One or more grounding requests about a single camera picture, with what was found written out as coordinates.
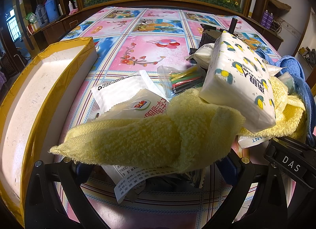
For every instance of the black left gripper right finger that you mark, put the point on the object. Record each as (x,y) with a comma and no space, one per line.
(243,191)

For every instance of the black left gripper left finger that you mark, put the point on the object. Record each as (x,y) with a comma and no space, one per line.
(43,207)

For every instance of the white desiccant sachet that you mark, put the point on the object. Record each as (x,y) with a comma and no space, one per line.
(247,142)

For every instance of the white tissue pack lemon print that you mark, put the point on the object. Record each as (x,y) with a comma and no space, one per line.
(238,78)

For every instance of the blue terry towel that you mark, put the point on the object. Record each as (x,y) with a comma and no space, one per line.
(292,66)

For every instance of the yellow terry towel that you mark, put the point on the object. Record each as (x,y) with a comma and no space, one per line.
(190,135)

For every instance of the white long red-lettered packet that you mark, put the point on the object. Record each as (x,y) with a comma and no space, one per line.
(202,56)

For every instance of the Dole dried plum packet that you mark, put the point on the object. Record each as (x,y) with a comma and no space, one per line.
(144,104)

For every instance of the white foam tray yellow tape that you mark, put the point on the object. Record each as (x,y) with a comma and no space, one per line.
(34,111)

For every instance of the white flat pouch recycling mark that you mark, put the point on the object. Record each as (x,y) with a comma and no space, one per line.
(111,93)

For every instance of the purple bottles on shelf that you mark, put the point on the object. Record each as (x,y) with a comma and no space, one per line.
(266,19)

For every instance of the clear bag of coloured sticks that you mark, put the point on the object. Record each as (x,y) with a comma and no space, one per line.
(175,81)

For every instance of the black metal motor part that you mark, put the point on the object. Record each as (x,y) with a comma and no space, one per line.
(210,34)

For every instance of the colourful patterned tablecloth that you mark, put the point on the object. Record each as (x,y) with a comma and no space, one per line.
(128,40)

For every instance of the blue water jug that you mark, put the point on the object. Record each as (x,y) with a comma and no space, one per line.
(52,10)

